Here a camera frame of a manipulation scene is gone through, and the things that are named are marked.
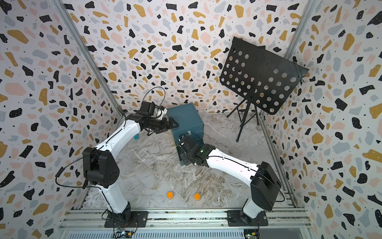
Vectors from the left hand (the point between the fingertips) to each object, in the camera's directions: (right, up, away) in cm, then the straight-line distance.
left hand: (174, 126), depth 87 cm
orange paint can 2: (+13, -37, -8) cm, 40 cm away
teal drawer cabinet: (+8, +4, -1) cm, 9 cm away
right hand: (+7, -16, -5) cm, 18 cm away
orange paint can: (-1, -37, -7) cm, 38 cm away
